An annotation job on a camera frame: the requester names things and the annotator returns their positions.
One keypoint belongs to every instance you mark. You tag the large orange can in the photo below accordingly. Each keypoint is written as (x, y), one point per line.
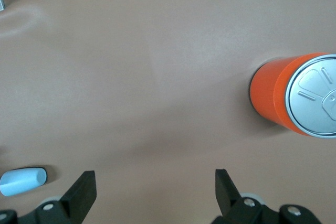
(275, 95)

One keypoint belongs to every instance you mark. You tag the light blue cup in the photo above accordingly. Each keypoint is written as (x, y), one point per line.
(21, 182)

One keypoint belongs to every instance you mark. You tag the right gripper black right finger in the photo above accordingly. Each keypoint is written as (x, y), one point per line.
(227, 195)

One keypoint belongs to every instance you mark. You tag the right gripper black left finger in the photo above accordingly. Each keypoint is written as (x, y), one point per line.
(78, 195)

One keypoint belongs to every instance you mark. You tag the brown table mat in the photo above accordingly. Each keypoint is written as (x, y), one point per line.
(157, 90)

